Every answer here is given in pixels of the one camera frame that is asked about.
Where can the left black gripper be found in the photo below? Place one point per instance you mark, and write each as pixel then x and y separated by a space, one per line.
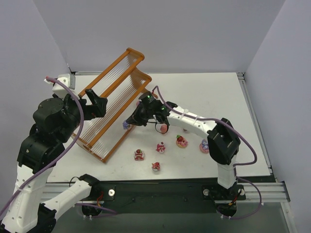
pixel 85 107

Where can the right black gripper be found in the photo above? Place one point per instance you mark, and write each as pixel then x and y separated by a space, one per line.
pixel 140 115

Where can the small purple bunny toy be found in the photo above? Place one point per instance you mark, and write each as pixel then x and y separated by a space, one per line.
pixel 126 125

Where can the purple bunny sitting donut toy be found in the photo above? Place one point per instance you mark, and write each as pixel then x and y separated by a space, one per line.
pixel 204 148

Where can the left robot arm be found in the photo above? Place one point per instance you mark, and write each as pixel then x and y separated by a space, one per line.
pixel 55 121

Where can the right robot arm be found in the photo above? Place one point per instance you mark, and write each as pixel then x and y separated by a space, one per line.
pixel 223 144

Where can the orange three-tier acrylic shelf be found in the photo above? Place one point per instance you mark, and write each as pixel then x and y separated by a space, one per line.
pixel 121 83

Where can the pink ice cream toy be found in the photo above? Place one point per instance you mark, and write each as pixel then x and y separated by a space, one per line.
pixel 164 128

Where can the red strawberry cake toy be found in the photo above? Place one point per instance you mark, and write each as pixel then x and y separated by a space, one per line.
pixel 139 155

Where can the pink bear cake toy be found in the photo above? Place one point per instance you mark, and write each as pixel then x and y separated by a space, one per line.
pixel 160 147

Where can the strawberry bear donut toy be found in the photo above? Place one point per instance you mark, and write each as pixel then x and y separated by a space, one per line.
pixel 181 142

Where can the pink bear cupcake toy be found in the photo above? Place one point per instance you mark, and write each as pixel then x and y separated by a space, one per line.
pixel 156 167

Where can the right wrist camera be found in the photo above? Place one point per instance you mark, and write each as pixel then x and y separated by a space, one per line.
pixel 153 93

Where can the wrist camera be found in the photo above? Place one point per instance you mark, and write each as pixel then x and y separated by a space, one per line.
pixel 68 80
pixel 153 93

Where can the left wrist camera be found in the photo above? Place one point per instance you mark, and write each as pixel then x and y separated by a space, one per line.
pixel 68 80

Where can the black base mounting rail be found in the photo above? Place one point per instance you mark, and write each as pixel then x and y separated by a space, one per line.
pixel 174 196

